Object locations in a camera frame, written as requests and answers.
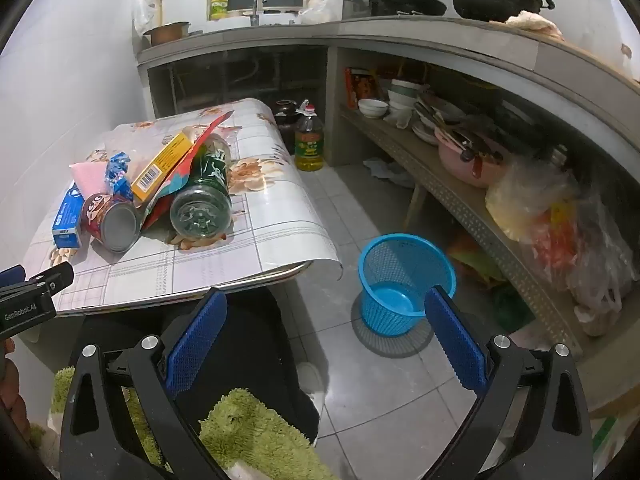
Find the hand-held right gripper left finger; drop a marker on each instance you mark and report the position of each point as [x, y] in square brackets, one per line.
[195, 345]

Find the person's left hand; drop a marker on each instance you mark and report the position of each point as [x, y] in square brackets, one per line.
[11, 390]

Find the blue candy wrapper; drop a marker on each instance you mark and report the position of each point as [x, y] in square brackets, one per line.
[117, 172]

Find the metal faucet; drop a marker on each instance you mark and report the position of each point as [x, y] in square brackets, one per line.
[257, 7]

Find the red chips can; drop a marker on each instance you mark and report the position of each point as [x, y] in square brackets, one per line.
[117, 230]

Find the green fluffy cloth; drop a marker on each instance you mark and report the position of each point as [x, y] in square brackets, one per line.
[250, 425]

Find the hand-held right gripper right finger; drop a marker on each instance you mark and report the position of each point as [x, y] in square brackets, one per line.
[455, 340]

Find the white and yellow medicine box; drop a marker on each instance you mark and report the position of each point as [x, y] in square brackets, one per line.
[160, 165]

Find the red snack bag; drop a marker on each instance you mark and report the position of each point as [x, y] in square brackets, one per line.
[177, 180]

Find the stack of bowls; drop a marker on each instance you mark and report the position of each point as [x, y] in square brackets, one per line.
[404, 95]

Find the plastic bags on shelf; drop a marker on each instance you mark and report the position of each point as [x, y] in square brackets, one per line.
[590, 260]

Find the perforated metal shelf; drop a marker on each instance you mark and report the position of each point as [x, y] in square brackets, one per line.
[450, 200]

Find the pink basin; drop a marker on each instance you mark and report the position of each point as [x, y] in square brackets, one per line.
[465, 170]

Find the pink packet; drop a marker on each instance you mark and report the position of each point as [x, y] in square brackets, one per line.
[90, 180]

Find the beige cloth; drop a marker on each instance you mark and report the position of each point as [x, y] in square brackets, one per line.
[532, 21]

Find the clear plastic cup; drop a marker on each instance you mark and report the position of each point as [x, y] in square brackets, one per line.
[403, 120]

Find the floral tablecloth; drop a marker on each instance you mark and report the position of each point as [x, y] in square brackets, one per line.
[280, 220]

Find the yellow dish soap bottle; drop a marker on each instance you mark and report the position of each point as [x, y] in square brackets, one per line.
[220, 7]

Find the blue plastic basket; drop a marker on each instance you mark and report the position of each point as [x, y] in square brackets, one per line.
[390, 305]

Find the white green printed sack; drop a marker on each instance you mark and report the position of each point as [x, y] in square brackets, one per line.
[607, 440]

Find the white rag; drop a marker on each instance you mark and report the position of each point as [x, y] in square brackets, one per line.
[380, 167]

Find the white shoe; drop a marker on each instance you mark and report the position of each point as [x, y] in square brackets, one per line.
[312, 382]

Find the dark ceramic jar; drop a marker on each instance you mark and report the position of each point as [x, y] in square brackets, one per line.
[286, 120]

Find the blue and white box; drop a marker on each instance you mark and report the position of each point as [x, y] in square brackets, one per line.
[67, 220]

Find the green and red bag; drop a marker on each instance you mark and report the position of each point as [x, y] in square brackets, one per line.
[505, 305]

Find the stack of white plates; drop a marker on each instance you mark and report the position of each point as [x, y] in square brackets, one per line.
[425, 132]

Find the copper basin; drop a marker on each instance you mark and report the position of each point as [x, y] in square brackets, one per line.
[167, 34]

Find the hanging plastic bag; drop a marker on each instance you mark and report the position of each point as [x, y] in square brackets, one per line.
[141, 12]

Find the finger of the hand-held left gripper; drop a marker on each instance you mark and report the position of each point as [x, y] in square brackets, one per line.
[11, 276]
[52, 277]

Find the cooking oil bottle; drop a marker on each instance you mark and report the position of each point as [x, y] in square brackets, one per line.
[309, 145]

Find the metal rimmed table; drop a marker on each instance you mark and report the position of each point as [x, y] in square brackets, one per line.
[175, 296]

